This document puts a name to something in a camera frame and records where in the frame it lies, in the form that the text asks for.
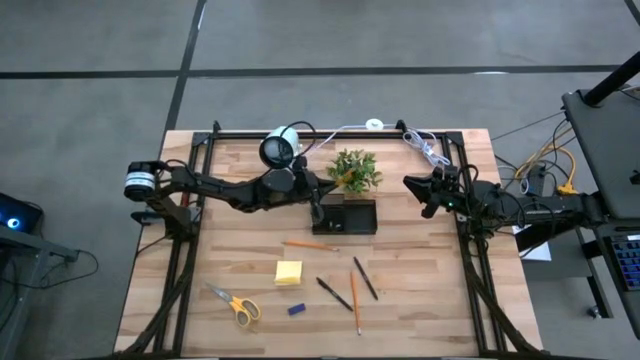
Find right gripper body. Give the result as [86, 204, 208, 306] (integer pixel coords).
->
[422, 177, 469, 220]

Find white lamp cable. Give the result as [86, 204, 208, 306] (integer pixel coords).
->
[298, 122, 452, 172]

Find black pole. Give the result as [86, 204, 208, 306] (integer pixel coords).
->
[583, 49, 640, 107]

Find black mesh desk organizer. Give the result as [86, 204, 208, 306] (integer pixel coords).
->
[312, 192, 378, 236]

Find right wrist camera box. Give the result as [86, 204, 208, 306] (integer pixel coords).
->
[432, 164, 460, 194]

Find black pen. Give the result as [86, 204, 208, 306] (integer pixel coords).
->
[353, 256, 380, 302]
[315, 276, 355, 313]

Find yellow extension cable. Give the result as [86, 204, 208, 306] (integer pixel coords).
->
[514, 144, 581, 196]

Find yellow-handled scissors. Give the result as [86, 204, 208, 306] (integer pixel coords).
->
[205, 282, 263, 329]

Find black aluminium table frame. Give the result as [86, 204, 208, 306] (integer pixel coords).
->
[115, 119, 544, 360]

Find small green potted plant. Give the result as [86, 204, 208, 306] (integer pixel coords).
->
[326, 148, 385, 195]

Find black equipment cart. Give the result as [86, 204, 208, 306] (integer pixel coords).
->
[562, 88, 640, 341]

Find black power adapter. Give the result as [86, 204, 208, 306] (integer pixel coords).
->
[527, 163, 550, 198]

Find backlit black keyboard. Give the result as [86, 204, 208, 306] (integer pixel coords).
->
[604, 233, 640, 294]

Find black floor cable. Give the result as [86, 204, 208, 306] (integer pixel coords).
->
[0, 248, 100, 291]

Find yellow sticky note pad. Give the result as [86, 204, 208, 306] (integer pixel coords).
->
[273, 259, 304, 288]

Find grey side desk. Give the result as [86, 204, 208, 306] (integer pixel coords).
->
[0, 223, 81, 360]

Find black diagonal support bar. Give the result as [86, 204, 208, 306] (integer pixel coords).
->
[517, 227, 601, 253]

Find white paper sheet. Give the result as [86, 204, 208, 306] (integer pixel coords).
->
[512, 224, 554, 263]

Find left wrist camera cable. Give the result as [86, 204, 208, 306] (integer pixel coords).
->
[278, 120, 318, 157]

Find black computer with blue light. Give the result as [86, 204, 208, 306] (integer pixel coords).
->
[0, 192, 45, 234]

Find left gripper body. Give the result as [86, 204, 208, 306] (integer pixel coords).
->
[292, 169, 326, 225]

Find orange pencil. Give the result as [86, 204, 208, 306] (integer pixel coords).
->
[349, 270, 363, 336]
[333, 168, 357, 189]
[281, 240, 340, 253]

